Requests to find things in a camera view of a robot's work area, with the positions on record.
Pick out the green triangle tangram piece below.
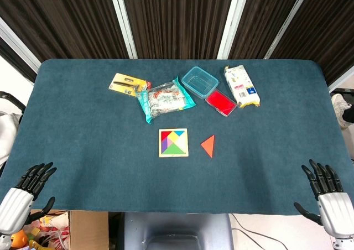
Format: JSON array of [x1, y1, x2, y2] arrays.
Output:
[[162, 144, 186, 154]]

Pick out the blue velvet tablecloth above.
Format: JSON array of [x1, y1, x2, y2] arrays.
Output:
[[0, 58, 354, 215]]

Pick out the brown cardboard box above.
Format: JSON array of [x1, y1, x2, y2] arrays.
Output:
[[30, 210, 109, 250]]

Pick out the white yellow paper package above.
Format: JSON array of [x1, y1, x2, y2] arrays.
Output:
[[223, 65, 262, 108]]

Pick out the black floor cable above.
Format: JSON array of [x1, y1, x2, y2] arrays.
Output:
[[231, 221, 301, 250]]

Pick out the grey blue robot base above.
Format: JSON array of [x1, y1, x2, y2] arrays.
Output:
[[123, 212, 232, 250]]

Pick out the yellow tool blister card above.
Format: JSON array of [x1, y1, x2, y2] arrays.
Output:
[[108, 72, 152, 98]]

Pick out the brown ribbed partition panel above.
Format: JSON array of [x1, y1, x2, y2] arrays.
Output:
[[0, 0, 131, 76], [228, 0, 308, 60], [269, 0, 354, 86], [120, 0, 236, 60]]

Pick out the clear container teal rim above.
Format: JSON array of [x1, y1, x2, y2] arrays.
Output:
[[181, 66, 220, 100]]

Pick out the colourful tangram puzzle tray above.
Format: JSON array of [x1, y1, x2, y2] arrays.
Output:
[[158, 128, 190, 159]]

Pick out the red triangle puzzle piece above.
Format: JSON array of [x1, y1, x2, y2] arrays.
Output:
[[200, 134, 216, 159]]

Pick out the white partition frame post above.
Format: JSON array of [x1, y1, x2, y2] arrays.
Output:
[[264, 0, 315, 60], [216, 0, 251, 60], [107, 0, 138, 59], [0, 17, 42, 74], [327, 72, 354, 93]]

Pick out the white sneaker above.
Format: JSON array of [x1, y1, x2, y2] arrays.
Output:
[[331, 93, 353, 129]]

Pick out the flat red clear box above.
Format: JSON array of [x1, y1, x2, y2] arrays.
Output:
[[204, 88, 238, 117]]

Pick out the black curved chair rail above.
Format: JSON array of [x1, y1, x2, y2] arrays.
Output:
[[0, 91, 27, 115]]

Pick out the orange plush toy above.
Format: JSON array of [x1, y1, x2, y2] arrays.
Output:
[[11, 229, 28, 248]]

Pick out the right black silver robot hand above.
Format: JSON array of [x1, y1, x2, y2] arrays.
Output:
[[293, 159, 354, 238]]

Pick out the white cloth bag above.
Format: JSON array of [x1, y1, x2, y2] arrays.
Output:
[[0, 111, 22, 168]]

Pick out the teal clear snack bag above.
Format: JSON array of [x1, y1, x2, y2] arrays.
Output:
[[136, 77, 197, 124]]

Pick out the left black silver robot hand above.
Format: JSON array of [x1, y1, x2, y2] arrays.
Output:
[[0, 162, 58, 236]]

